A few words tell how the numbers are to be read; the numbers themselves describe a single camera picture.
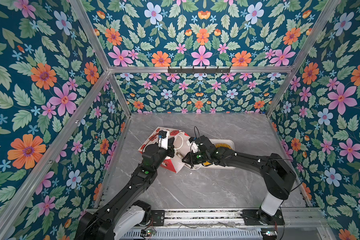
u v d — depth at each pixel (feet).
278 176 1.51
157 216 2.42
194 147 2.48
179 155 2.76
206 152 2.17
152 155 1.91
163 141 2.18
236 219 2.46
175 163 2.82
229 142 3.33
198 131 3.56
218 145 3.22
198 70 3.06
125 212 1.91
